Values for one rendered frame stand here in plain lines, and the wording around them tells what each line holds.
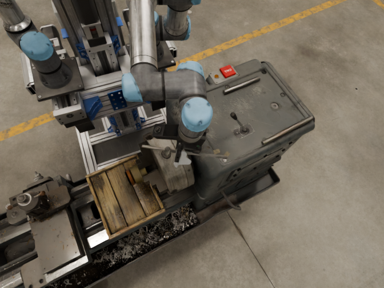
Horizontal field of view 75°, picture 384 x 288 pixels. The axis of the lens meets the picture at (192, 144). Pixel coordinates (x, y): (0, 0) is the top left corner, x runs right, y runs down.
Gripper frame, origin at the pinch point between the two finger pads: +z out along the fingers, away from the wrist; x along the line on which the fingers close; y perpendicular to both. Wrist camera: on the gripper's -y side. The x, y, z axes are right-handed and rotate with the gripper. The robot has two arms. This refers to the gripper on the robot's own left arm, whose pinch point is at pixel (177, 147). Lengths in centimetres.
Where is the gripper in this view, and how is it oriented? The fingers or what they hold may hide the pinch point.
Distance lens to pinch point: 93.6
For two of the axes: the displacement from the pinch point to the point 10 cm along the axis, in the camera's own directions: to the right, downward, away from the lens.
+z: -1.4, 2.8, 9.5
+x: 1.4, -9.5, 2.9
